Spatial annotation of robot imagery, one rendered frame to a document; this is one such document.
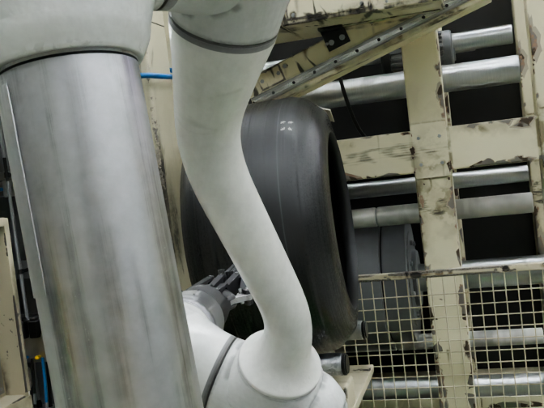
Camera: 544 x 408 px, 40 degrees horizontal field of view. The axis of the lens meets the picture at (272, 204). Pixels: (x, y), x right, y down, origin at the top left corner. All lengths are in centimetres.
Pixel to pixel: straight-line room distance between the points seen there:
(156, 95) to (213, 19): 105
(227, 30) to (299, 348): 39
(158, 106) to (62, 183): 118
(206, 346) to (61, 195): 47
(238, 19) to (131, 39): 13
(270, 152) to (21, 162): 94
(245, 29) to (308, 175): 78
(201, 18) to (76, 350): 29
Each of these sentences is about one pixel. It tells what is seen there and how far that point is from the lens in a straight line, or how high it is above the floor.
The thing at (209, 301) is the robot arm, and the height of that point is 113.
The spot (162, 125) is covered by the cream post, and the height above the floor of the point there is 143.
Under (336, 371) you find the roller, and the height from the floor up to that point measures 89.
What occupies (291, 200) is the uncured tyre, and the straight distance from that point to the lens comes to 137.
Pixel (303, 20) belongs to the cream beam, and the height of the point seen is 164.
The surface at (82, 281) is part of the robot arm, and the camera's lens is 50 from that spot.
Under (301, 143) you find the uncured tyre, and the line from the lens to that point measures 143.
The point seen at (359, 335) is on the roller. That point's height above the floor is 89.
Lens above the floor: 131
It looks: 3 degrees down
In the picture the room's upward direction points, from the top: 7 degrees counter-clockwise
